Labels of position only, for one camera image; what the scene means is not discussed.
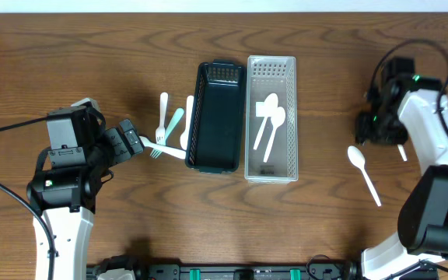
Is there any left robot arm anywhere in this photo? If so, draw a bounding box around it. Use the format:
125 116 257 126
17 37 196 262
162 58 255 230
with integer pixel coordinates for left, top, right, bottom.
27 118 144 279

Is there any white plastic fork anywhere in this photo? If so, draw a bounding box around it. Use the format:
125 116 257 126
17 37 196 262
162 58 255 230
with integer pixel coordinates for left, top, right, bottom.
156 92 169 145
139 136 186 159

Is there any black plastic basket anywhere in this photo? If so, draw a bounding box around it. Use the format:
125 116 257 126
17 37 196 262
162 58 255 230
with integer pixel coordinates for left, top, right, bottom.
185 60 247 174

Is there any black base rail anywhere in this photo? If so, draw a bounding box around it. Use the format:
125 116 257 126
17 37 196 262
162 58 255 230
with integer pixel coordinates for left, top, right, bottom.
86 254 439 280

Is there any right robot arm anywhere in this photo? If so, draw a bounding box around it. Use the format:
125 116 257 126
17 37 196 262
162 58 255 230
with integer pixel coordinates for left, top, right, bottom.
356 74 448 279

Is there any teal plastic fork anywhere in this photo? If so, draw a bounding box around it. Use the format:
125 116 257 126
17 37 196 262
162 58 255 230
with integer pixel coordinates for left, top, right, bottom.
150 107 184 159

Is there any clear plastic basket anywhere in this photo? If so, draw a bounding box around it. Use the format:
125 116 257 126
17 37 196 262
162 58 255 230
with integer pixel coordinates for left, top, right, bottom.
244 55 299 184

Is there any white plastic spoon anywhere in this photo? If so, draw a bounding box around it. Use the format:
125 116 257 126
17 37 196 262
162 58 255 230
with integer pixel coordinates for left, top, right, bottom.
397 144 408 162
347 145 382 207
263 107 286 163
253 93 278 150
180 96 194 150

